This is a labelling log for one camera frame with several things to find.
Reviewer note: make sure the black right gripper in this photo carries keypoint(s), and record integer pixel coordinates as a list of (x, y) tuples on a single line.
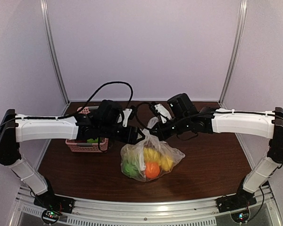
[(162, 134)]

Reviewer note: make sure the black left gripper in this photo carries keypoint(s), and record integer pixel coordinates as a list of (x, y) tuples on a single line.
[(130, 137)]

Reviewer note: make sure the clear plastic bag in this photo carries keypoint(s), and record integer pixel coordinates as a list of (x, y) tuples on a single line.
[(134, 154)]

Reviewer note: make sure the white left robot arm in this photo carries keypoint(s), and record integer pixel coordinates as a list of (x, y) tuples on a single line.
[(16, 128)]

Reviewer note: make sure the green fruit in bag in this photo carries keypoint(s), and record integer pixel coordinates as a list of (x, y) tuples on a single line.
[(129, 169)]

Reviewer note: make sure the orange fruit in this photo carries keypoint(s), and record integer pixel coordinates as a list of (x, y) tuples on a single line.
[(152, 170)]

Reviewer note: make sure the green bumpy fruit front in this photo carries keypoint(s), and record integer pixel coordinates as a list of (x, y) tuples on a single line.
[(92, 141)]

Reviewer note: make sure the yellow banana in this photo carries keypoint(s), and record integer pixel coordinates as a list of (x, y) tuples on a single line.
[(151, 155)]

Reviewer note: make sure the pink perforated plastic basket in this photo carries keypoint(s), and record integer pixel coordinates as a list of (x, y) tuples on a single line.
[(81, 146)]

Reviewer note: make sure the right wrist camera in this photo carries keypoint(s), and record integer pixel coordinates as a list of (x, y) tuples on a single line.
[(162, 112)]

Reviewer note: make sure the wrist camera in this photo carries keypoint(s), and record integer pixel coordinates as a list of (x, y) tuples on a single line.
[(126, 115), (162, 112)]

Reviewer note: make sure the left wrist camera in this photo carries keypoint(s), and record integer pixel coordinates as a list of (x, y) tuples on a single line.
[(126, 115)]

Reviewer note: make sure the aluminium corner post right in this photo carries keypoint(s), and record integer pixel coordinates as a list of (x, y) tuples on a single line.
[(235, 50)]

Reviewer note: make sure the aluminium corner post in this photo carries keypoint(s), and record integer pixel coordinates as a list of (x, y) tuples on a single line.
[(52, 50), (235, 50)]

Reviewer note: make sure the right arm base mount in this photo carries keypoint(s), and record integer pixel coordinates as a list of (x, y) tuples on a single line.
[(237, 205)]

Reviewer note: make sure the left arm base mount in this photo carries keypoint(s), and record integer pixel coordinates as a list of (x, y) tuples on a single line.
[(54, 209)]

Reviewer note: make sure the aluminium corner post left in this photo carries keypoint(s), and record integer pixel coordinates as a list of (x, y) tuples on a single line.
[(52, 50)]

